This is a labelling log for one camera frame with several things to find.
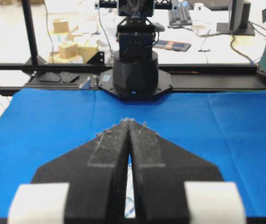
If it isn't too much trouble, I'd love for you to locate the black monitor stand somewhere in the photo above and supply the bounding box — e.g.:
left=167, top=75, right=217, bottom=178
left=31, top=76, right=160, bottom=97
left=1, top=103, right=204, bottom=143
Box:
left=216, top=0, right=255, bottom=36

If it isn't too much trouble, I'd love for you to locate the white blue striped towel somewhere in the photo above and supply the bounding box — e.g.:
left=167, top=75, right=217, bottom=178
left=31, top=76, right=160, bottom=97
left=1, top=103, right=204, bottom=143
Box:
left=124, top=155, right=136, bottom=219

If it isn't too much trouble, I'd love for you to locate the blue table cloth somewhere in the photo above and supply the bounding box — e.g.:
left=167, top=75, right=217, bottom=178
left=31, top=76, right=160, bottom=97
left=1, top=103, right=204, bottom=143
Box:
left=0, top=89, right=266, bottom=217

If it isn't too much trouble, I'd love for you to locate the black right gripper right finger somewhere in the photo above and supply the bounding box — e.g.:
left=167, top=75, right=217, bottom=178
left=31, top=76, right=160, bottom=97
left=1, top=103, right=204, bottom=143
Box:
left=128, top=120, right=247, bottom=224

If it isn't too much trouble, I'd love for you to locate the black metal frame rail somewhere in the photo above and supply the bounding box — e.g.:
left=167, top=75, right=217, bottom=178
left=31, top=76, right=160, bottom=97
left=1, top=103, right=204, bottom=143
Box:
left=0, top=63, right=266, bottom=98

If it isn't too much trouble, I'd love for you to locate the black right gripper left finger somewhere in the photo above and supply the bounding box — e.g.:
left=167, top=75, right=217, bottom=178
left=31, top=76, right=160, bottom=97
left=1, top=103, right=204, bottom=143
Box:
left=7, top=122, right=130, bottom=224

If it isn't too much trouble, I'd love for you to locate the black keyboard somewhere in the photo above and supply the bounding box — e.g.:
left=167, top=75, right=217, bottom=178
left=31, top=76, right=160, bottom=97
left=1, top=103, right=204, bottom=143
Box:
left=168, top=6, right=192, bottom=26

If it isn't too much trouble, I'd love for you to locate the cardboard box stack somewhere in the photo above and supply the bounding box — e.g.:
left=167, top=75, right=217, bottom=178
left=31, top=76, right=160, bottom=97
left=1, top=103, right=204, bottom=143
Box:
left=48, top=41, right=98, bottom=64

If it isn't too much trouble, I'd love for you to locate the black vertical frame post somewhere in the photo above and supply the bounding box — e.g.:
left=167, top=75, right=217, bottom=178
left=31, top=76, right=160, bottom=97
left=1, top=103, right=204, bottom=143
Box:
left=21, top=0, right=46, bottom=65

